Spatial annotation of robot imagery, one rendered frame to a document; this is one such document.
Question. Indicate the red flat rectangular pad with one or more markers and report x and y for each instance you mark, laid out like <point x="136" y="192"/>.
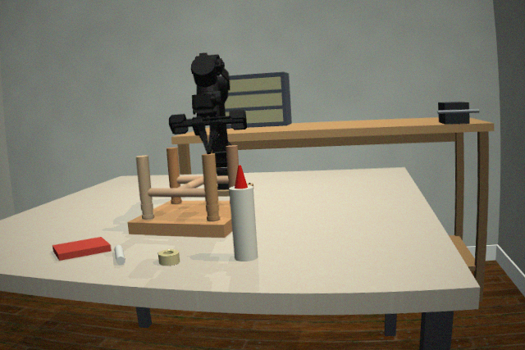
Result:
<point x="81" y="248"/>

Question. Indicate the wooden stool legs with h-shaped crossbars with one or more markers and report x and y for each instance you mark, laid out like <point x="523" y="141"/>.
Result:
<point x="209" y="179"/>

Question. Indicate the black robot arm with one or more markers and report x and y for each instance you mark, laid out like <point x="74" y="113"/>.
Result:
<point x="207" y="79"/>

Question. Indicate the light grey cylinder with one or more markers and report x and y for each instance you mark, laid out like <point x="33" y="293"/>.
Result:
<point x="120" y="258"/>

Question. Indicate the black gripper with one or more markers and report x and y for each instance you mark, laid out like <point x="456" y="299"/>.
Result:
<point x="216" y="127"/>

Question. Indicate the grey cylinder with red cone top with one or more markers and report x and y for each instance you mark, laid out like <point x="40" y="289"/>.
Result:
<point x="243" y="219"/>

